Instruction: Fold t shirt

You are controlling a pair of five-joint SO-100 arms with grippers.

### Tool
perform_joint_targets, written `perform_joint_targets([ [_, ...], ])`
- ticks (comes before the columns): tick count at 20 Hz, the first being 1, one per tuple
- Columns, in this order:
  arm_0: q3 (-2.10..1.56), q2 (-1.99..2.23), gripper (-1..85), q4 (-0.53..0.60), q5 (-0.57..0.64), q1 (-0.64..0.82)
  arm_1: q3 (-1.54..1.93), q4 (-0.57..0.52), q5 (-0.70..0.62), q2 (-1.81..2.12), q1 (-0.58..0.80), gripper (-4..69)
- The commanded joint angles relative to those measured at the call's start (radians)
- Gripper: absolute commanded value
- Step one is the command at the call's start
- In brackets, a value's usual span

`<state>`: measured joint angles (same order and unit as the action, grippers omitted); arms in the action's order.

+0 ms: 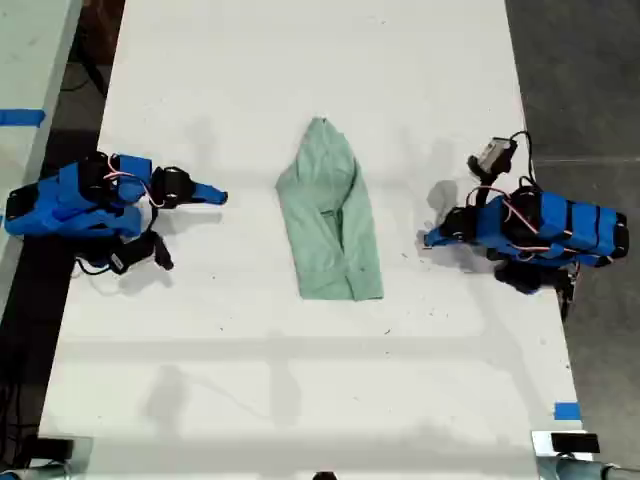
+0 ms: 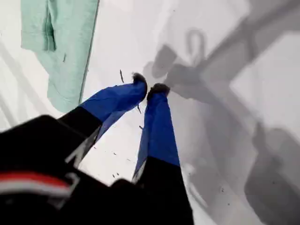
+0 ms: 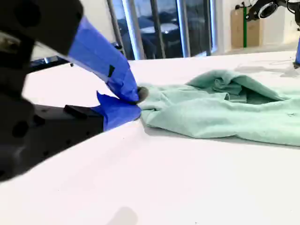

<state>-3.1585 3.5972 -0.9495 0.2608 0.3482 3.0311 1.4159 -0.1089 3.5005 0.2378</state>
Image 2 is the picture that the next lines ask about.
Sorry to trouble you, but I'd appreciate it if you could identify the pale green T-shirt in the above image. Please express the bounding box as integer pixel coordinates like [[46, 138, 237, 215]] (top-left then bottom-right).
[[20, 0, 100, 113]]

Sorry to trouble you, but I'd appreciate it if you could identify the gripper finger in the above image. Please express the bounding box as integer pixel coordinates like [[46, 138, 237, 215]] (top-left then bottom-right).
[[131, 82, 195, 225], [58, 72, 149, 165]]

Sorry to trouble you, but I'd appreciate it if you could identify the red and white servo wire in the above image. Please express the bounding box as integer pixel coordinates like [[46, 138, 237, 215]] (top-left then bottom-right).
[[0, 172, 74, 199]]

